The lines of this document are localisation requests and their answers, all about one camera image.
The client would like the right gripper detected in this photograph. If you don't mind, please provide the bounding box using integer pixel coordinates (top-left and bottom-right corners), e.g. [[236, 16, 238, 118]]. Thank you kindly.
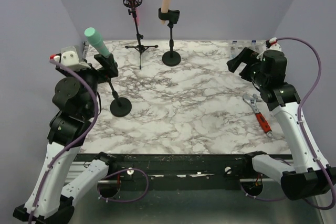
[[228, 46, 267, 87]]

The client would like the tall round-base mic stand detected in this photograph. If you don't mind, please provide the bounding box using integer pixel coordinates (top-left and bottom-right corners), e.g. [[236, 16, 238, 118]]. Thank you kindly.
[[158, 8, 181, 67]]

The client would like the tripod mic stand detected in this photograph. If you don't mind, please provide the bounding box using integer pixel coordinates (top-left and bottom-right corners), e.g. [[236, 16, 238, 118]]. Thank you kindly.
[[123, 0, 159, 70]]

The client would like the short round-base mic stand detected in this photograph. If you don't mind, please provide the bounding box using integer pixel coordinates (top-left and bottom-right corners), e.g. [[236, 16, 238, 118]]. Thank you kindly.
[[94, 54, 132, 118]]

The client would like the green microphone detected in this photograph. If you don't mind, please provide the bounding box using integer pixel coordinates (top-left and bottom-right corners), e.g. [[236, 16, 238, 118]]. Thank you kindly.
[[85, 27, 110, 58]]

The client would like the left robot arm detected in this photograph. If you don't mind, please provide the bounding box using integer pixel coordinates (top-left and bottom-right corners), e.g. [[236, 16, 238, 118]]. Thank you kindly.
[[13, 61, 119, 223]]

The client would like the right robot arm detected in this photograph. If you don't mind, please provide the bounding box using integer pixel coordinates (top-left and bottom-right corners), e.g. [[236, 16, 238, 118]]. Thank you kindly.
[[227, 47, 335, 200]]

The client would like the clear plastic parts box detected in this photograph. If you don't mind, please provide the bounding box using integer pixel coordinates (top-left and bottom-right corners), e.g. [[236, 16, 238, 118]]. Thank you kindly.
[[229, 40, 267, 61]]

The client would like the red adjustable wrench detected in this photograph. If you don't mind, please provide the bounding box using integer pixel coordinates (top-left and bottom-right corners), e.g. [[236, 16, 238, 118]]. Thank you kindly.
[[242, 93, 274, 138]]

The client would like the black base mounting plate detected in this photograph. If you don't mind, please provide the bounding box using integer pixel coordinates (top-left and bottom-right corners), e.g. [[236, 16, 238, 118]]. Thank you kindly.
[[86, 153, 293, 192]]

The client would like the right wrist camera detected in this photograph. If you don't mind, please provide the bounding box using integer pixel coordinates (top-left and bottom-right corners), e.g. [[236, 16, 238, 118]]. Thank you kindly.
[[257, 37, 282, 61]]

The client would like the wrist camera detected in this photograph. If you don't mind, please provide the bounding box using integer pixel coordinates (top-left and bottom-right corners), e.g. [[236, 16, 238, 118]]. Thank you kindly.
[[60, 46, 90, 71], [257, 37, 282, 61]]

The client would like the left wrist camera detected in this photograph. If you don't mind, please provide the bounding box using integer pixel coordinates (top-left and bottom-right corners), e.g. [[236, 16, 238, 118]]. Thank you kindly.
[[60, 46, 90, 71]]

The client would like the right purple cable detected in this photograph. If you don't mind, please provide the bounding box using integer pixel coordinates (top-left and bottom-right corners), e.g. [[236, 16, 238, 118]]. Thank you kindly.
[[240, 36, 336, 210]]

